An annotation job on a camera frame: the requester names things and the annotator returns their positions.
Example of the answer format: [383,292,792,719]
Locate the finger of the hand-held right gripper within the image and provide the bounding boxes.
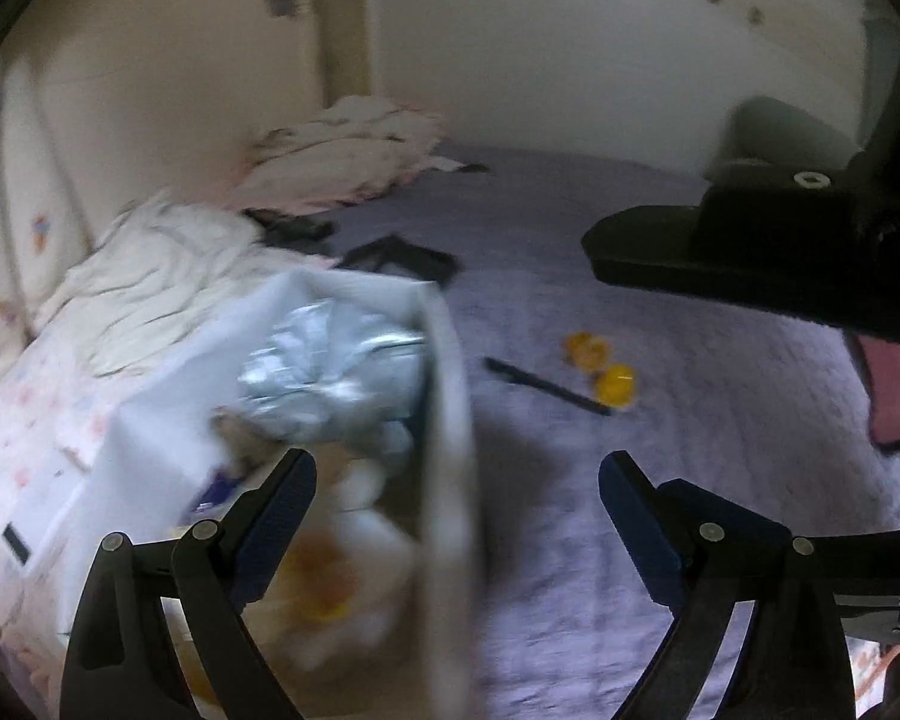
[581,162,860,316]

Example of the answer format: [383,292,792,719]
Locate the grey-green cushion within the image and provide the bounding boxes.
[709,96,867,182]

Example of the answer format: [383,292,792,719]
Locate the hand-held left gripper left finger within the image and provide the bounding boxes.
[58,447,319,720]

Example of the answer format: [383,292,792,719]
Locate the white and yellow plush toy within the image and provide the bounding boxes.
[266,454,421,672]

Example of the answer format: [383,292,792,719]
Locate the white and pink pillow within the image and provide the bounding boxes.
[229,96,445,212]

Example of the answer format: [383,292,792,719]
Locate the purple bed blanket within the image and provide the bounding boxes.
[322,142,900,720]

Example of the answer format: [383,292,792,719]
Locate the small yellow toy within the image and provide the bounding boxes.
[562,331,613,372]
[595,363,638,410]

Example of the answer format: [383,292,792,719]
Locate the white storage box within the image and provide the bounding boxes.
[60,270,488,720]

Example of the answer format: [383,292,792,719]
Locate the flat white carton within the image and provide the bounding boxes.
[0,457,113,578]

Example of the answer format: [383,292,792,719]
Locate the black pen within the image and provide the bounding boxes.
[484,357,614,416]

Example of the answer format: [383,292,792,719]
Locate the person's right forearm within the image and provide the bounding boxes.
[857,330,900,447]

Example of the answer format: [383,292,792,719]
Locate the white patterned bed sheet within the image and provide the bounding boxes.
[0,307,196,691]

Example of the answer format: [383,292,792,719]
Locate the silver foil bag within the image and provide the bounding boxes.
[214,300,428,458]

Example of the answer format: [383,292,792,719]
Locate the white crumpled blanket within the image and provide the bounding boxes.
[34,191,338,380]

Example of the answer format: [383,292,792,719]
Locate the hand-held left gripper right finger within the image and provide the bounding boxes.
[598,451,857,720]

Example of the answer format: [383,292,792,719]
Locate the black rectangular frame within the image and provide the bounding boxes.
[341,235,458,287]

